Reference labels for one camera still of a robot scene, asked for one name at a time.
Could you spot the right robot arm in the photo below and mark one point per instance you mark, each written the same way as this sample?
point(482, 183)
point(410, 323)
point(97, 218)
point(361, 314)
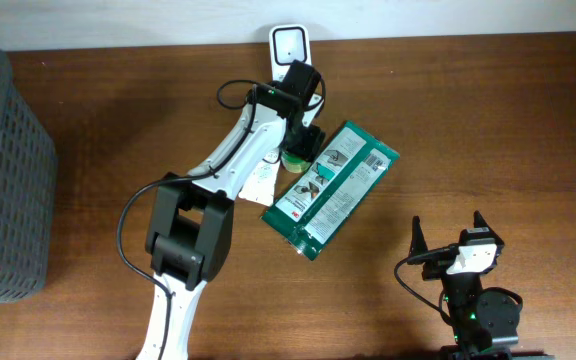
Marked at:
point(484, 321)

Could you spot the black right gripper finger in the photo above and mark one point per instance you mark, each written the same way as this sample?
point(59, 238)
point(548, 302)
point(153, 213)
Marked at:
point(418, 244)
point(478, 220)

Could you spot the green wipes packet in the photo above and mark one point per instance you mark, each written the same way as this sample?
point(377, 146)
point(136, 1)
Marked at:
point(311, 212)

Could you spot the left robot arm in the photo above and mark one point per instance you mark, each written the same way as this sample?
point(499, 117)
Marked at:
point(190, 230)

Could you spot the green lid jar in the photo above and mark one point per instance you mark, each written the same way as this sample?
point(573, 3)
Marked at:
point(293, 163)

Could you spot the white barcode scanner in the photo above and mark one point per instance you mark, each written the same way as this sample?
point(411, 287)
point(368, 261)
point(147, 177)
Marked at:
point(288, 43)

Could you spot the grey plastic mesh basket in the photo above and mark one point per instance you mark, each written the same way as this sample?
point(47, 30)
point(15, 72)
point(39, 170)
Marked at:
point(28, 172)

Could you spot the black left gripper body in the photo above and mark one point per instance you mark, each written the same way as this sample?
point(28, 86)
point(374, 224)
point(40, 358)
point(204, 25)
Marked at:
point(309, 140)

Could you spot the white cream tube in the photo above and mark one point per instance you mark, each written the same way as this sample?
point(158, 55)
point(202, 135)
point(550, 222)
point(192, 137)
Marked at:
point(260, 185)

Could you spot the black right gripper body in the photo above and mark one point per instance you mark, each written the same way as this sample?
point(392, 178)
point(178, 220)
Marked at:
point(434, 269)

